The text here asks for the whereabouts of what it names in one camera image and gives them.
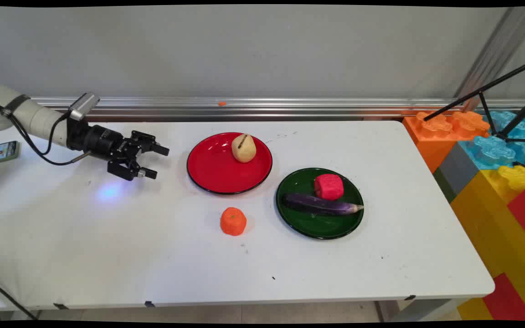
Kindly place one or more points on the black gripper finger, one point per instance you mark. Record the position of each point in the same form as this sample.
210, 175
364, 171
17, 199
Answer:
149, 145
128, 171

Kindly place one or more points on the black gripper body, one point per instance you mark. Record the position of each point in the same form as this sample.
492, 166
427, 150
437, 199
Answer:
100, 142

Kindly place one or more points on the purple toy eggplant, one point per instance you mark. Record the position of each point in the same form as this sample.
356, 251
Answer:
317, 205

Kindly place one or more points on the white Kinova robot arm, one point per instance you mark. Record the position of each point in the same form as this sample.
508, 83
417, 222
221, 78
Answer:
34, 116

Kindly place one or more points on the red round plate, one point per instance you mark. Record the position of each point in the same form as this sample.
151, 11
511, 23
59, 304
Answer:
217, 175

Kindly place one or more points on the beige toy pear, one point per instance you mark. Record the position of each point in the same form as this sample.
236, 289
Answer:
244, 150

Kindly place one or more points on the smartphone in green case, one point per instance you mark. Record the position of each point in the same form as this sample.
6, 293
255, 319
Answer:
1, 152

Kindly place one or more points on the orange toy mandarin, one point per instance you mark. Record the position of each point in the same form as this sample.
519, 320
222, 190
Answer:
233, 222

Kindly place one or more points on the red toy strawberry block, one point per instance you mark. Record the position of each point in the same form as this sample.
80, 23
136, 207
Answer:
329, 187

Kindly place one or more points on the dark green round plate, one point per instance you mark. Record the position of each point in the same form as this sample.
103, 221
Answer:
321, 225

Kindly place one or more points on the orange giant building block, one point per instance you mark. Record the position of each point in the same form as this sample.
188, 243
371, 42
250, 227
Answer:
431, 141

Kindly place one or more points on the grey table leg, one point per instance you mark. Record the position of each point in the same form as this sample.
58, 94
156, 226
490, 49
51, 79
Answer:
408, 310

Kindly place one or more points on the grey giant building block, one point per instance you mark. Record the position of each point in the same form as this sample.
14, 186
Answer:
456, 173

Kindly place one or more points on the yellow giant building block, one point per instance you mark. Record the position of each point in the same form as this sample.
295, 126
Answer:
486, 218

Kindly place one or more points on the blue giant building block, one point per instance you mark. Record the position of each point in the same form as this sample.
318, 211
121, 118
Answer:
495, 152

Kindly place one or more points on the black tripod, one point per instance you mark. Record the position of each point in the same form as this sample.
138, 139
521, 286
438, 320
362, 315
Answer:
490, 84

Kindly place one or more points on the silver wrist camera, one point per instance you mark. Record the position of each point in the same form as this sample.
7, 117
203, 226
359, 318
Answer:
83, 105

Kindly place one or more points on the aluminium rail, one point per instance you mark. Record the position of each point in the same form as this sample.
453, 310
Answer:
290, 109

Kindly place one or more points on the aluminium slanted post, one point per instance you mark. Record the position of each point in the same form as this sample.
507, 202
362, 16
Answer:
495, 54

